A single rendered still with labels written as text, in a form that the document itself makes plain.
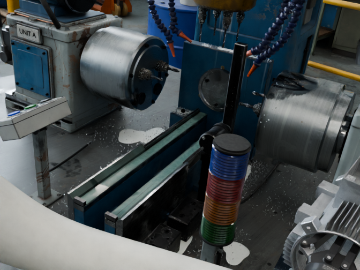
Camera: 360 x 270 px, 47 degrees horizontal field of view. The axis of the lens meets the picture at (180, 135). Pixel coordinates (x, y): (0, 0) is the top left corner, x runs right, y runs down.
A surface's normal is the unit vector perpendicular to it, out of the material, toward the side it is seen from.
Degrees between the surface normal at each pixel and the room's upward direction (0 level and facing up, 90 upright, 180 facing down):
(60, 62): 90
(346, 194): 90
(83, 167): 0
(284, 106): 54
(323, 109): 47
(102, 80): 95
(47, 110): 65
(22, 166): 0
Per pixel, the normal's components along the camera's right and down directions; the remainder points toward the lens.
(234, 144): 0.08, -0.87
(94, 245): 0.06, -0.74
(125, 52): -0.31, -0.32
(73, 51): 0.86, 0.31
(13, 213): 0.64, -0.33
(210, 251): -0.51, 0.38
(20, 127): 0.82, -0.08
